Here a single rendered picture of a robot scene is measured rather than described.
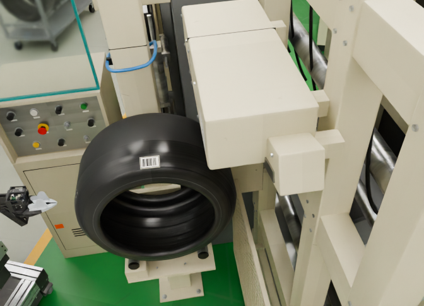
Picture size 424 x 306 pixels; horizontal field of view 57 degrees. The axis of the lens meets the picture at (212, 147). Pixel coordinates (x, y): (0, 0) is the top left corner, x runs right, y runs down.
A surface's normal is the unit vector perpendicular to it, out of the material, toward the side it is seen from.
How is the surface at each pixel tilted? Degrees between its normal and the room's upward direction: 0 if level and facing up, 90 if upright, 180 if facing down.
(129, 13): 90
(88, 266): 0
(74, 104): 90
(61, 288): 0
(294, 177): 72
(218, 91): 0
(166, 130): 15
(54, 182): 90
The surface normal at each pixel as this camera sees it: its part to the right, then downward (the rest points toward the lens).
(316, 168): 0.11, 0.40
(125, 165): -0.11, -0.07
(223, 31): -0.06, -0.74
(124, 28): 0.14, 0.66
